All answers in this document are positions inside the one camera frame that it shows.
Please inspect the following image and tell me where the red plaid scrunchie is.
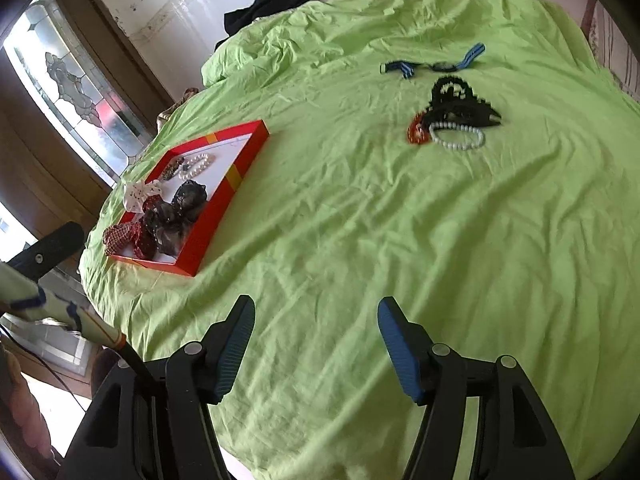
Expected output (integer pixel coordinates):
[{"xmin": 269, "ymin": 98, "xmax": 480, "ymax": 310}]
[{"xmin": 102, "ymin": 221, "xmax": 138, "ymax": 256}]

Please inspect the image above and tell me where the red white-dotted scrunchie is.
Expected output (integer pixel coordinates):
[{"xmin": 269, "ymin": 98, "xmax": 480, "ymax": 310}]
[{"xmin": 131, "ymin": 195, "xmax": 162, "ymax": 260}]

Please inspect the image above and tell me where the white dotted scrunchie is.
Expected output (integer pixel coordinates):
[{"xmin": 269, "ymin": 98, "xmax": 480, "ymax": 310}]
[{"xmin": 122, "ymin": 180, "xmax": 162, "ymax": 214}]

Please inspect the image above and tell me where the dark sheer beaded scrunchie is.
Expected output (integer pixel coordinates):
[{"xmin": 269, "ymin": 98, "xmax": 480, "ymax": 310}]
[{"xmin": 142, "ymin": 180, "xmax": 208, "ymax": 257}]

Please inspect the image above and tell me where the cream pearl bracelet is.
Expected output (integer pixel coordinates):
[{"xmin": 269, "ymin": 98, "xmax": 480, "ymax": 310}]
[{"xmin": 178, "ymin": 152, "xmax": 216, "ymax": 181}]

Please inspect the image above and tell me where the red bead bracelet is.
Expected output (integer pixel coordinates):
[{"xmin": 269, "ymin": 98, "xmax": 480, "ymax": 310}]
[{"xmin": 406, "ymin": 112, "xmax": 433, "ymax": 146}]

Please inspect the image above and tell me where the grey white bead bracelet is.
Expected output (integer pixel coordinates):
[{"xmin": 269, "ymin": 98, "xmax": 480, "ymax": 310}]
[{"xmin": 428, "ymin": 121, "xmax": 487, "ymax": 152}]

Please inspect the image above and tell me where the black rhinestone hair claw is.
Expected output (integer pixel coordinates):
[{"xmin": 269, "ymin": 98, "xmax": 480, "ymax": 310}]
[{"xmin": 420, "ymin": 76, "xmax": 502, "ymax": 129}]

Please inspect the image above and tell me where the stained glass window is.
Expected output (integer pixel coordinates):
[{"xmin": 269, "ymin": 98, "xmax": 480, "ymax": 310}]
[{"xmin": 3, "ymin": 0, "xmax": 151, "ymax": 188}]

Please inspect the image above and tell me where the red shallow box tray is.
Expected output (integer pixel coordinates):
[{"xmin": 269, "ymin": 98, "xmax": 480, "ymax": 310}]
[{"xmin": 113, "ymin": 120, "xmax": 269, "ymax": 276}]

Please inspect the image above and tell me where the green bed sheet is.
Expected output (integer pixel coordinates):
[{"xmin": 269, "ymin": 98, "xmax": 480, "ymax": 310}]
[{"xmin": 80, "ymin": 0, "xmax": 639, "ymax": 479}]

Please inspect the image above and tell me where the brown patterned blanket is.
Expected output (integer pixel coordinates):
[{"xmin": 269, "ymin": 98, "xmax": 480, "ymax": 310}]
[{"xmin": 156, "ymin": 88, "xmax": 200, "ymax": 132}]

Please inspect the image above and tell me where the striped floral pillow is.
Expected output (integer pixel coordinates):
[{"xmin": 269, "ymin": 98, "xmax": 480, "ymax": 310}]
[{"xmin": 582, "ymin": 0, "xmax": 639, "ymax": 101}]

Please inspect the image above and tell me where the black power cable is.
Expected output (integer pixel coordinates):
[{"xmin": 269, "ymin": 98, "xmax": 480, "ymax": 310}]
[{"xmin": 0, "ymin": 320, "xmax": 94, "ymax": 413}]

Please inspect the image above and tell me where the blue striped watch strap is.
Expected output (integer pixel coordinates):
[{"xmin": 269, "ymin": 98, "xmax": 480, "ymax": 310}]
[{"xmin": 378, "ymin": 42, "xmax": 487, "ymax": 80}]

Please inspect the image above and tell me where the black cloth at wall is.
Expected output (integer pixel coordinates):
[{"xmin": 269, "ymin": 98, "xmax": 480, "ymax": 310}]
[{"xmin": 214, "ymin": 0, "xmax": 316, "ymax": 50}]

